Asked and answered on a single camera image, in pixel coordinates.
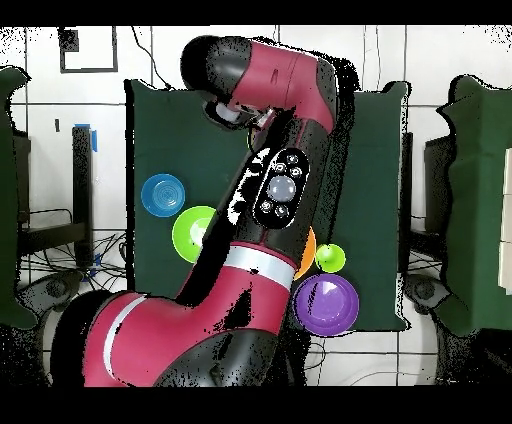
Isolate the black chair base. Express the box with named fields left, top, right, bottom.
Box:
left=403, top=273, right=451, bottom=317
left=17, top=269, right=85, bottom=317

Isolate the shallow blue bowl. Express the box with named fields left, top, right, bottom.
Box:
left=140, top=172, right=186, bottom=218

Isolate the large green bowl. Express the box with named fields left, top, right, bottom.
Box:
left=171, top=205, right=218, bottom=264

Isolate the large orange bowl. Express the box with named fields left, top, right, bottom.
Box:
left=293, top=225, right=318, bottom=282

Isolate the tangle of cables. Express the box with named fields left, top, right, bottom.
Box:
left=23, top=231, right=133, bottom=293

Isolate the green cup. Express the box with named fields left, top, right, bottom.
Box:
left=315, top=242, right=347, bottom=274

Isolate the dark green tablecloth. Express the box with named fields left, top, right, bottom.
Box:
left=124, top=78, right=411, bottom=336

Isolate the green cloth side table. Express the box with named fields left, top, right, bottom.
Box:
left=437, top=74, right=512, bottom=337
left=0, top=65, right=39, bottom=331

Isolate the black cable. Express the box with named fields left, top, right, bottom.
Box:
left=130, top=25, right=174, bottom=90

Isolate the purple bowl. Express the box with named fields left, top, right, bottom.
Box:
left=292, top=273, right=360, bottom=337

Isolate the black stand beam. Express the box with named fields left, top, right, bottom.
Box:
left=400, top=131, right=414, bottom=273

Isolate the white box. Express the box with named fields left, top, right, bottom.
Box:
left=497, top=146, right=512, bottom=296

